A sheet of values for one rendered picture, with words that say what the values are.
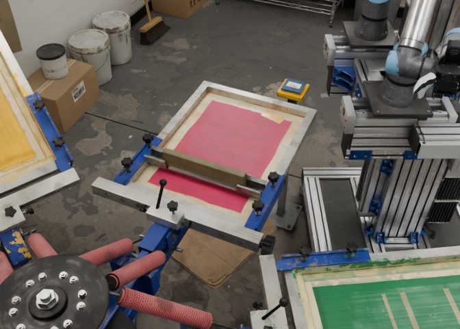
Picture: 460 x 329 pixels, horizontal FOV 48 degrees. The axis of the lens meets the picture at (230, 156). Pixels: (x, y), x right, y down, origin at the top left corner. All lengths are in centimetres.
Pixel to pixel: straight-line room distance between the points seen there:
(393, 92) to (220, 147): 75
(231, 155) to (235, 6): 343
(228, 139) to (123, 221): 120
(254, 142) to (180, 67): 235
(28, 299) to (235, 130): 125
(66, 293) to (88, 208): 200
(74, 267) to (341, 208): 192
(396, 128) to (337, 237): 97
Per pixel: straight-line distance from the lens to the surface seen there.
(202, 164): 201
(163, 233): 181
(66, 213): 340
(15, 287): 146
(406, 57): 170
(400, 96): 204
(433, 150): 209
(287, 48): 479
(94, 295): 138
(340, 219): 300
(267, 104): 245
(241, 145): 225
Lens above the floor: 244
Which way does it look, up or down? 43 degrees down
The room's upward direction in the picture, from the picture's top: straight up
